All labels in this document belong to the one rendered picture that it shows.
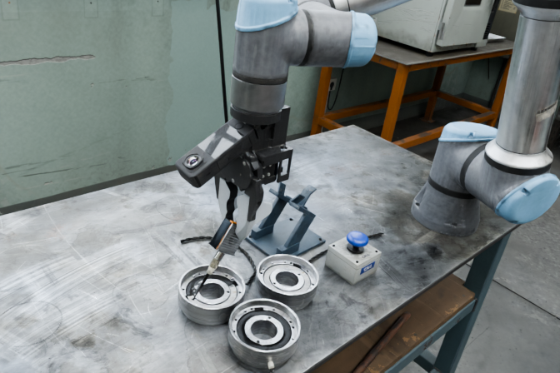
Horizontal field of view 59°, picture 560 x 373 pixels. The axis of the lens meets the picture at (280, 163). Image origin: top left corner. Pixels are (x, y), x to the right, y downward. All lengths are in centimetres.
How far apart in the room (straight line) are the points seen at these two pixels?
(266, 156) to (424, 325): 72
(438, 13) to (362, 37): 220
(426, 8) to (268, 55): 232
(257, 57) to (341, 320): 45
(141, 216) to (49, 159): 139
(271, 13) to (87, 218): 59
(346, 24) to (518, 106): 39
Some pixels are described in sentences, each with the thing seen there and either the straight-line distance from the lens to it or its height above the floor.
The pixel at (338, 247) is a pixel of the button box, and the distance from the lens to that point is 93.
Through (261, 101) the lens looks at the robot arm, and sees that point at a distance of 65.
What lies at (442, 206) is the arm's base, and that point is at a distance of 114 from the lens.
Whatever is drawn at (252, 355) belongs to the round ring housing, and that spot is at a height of 83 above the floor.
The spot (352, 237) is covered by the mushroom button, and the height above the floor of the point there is 87.
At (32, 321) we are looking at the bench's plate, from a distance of 84.
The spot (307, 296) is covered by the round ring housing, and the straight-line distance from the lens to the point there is 83.
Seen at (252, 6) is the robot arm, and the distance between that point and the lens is 63.
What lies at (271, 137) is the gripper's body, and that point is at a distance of 72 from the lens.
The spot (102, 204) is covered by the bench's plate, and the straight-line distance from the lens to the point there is 108.
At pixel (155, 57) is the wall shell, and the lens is 244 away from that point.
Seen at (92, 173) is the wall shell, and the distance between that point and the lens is 251.
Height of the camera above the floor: 137
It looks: 26 degrees down
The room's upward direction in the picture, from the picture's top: 8 degrees clockwise
